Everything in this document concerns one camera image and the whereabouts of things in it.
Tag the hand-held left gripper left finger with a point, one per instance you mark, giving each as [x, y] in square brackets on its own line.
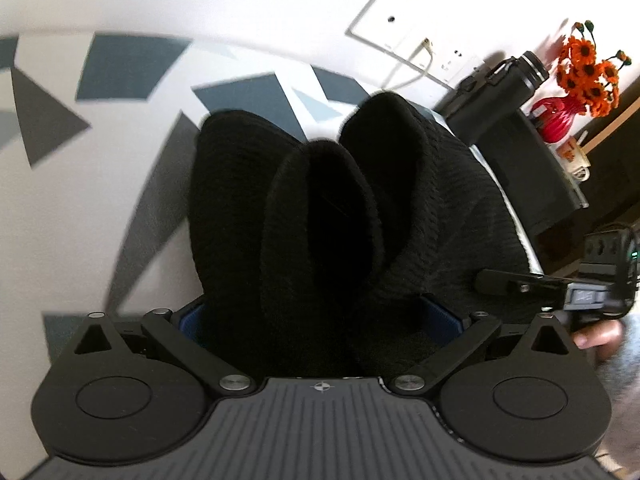
[191, 325]

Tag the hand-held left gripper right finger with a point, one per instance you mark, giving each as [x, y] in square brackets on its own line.
[442, 320]

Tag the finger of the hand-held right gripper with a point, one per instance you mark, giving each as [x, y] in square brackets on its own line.
[505, 281]

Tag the black knit sweater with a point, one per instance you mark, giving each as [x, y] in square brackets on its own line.
[435, 200]

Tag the person's right hand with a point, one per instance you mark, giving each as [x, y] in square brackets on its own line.
[597, 335]

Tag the black nightstand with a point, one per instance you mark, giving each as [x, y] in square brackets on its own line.
[530, 175]

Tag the person's grey clothing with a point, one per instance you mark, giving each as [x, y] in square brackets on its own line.
[622, 400]

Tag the white printed mug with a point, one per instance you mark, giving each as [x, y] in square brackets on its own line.
[575, 157]

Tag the red ribbed vase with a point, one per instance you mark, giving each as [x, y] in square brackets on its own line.
[555, 122]

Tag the geometric patterned bedsheet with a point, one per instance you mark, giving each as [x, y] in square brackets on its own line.
[125, 160]

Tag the orange artificial flowers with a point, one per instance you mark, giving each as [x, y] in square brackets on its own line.
[585, 67]

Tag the white wall socket panel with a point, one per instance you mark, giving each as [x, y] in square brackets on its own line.
[380, 30]

